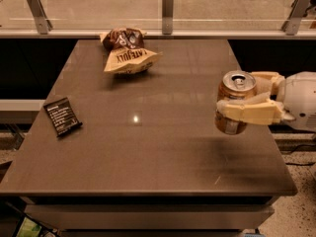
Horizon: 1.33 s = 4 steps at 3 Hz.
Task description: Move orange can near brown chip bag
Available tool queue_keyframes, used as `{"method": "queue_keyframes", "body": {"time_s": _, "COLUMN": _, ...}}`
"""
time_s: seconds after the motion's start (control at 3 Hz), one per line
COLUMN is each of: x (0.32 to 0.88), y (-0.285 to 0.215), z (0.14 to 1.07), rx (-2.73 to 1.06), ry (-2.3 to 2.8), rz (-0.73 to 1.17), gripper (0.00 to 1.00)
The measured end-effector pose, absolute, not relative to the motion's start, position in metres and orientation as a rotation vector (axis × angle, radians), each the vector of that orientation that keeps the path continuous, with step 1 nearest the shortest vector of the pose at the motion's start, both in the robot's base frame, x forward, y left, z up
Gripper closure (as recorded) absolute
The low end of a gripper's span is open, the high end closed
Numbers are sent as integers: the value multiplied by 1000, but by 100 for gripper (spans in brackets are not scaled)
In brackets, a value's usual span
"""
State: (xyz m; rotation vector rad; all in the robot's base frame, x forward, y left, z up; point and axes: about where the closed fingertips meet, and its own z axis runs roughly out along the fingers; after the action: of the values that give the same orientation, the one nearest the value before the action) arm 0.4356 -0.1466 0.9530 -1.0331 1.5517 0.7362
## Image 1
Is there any right metal railing bracket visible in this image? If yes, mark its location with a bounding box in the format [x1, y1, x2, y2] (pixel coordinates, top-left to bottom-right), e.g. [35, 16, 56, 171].
[281, 0, 311, 36]

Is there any green item under table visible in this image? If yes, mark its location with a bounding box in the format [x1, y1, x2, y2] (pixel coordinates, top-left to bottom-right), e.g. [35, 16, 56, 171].
[12, 215, 58, 237]

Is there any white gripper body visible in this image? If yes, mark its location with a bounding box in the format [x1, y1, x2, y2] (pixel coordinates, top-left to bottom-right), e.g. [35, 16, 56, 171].
[276, 71, 316, 132]

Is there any black floor cable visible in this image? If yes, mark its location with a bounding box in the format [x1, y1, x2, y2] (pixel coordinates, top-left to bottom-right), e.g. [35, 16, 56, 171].
[280, 143, 316, 167]

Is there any brown chip bag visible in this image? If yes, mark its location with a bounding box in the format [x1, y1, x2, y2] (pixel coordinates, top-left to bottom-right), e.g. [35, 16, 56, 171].
[100, 28, 162, 74]

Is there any metal railing bracket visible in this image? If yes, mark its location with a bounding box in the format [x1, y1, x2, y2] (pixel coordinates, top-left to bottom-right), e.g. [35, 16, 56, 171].
[27, 0, 52, 35]
[281, 0, 311, 36]
[162, 0, 174, 35]

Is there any orange soda can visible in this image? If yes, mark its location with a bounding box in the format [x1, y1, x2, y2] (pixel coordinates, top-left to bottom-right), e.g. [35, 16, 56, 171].
[214, 70, 257, 135]

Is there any black snack bar wrapper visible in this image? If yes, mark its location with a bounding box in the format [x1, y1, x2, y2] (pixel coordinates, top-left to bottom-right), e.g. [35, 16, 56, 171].
[43, 98, 82, 137]

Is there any left metal railing bracket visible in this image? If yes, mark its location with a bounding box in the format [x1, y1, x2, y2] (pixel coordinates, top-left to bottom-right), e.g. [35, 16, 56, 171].
[27, 0, 52, 35]

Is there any middle metal railing bracket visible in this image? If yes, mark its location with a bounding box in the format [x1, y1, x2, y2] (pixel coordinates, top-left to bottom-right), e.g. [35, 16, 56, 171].
[162, 0, 174, 35]

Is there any glass railing panel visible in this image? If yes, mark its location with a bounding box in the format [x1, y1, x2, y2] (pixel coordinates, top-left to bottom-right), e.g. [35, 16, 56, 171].
[0, 0, 294, 31]

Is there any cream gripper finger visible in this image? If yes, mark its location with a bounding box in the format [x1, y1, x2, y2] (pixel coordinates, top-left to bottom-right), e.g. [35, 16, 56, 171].
[216, 92, 285, 125]
[251, 71, 285, 96]

